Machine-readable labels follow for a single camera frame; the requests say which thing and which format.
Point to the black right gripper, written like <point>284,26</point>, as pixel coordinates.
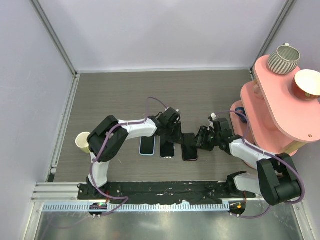
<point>203,131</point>

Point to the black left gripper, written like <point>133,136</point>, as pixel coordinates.
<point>178,137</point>

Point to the clear magsafe phone case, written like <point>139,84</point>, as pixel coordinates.
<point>174,151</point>

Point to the black phone case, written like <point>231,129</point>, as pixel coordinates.
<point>196,156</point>

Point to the light blue phone case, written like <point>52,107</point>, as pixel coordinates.
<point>155,147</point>

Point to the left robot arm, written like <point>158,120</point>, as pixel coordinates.
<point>107,139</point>

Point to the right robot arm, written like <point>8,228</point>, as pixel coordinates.
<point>277,179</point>

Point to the blue cup on shelf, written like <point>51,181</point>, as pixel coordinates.
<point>240,112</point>

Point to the pink three-tier shelf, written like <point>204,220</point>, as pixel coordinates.
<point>279,122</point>

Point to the yellow paper cup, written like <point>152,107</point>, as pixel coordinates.
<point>82,143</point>

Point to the grey striped ceramic mug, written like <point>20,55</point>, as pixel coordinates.
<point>284,60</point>

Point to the red paper bowl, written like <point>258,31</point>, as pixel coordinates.
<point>306,85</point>

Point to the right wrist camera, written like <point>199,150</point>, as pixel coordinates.
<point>211,120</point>

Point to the slotted aluminium cable rail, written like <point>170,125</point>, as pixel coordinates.
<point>97,207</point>

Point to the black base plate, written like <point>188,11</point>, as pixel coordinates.
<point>163,193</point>

